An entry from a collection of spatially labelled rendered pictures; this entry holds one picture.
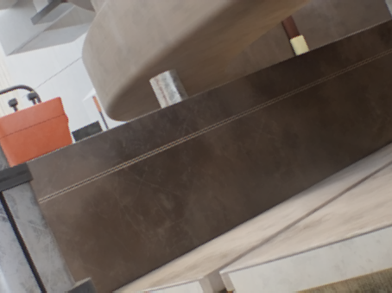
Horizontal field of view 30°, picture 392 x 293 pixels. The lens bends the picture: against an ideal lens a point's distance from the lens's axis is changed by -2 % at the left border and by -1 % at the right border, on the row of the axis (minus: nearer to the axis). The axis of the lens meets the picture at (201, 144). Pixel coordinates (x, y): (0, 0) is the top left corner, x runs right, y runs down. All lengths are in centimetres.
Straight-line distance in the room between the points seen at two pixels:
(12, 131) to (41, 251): 96
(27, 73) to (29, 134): 564
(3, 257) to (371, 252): 60
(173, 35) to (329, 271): 111
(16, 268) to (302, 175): 142
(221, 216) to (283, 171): 26
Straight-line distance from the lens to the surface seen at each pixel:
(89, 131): 311
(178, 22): 215
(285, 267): 133
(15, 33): 602
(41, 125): 189
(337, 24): 539
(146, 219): 193
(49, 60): 723
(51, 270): 93
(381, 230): 120
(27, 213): 93
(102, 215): 188
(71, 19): 614
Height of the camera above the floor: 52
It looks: 1 degrees up
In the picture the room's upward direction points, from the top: 24 degrees counter-clockwise
